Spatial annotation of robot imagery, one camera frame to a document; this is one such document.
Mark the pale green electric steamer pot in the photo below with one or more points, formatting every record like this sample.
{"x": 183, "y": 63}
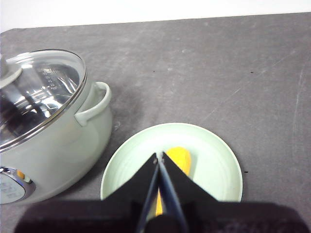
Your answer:
{"x": 60, "y": 150}

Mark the glass lid with green knob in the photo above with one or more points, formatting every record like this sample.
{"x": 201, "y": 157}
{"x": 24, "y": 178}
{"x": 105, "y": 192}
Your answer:
{"x": 48, "y": 92}

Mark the yellow corn cob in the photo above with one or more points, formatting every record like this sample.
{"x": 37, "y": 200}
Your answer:
{"x": 181, "y": 156}

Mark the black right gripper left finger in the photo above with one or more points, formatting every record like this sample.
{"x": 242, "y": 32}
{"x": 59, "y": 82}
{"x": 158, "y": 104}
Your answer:
{"x": 138, "y": 179}

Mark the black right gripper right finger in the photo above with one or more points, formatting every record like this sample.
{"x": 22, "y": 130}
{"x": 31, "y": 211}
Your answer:
{"x": 179, "y": 179}

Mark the pale green round plate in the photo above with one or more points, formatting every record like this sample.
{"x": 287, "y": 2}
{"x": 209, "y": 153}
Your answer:
{"x": 213, "y": 165}

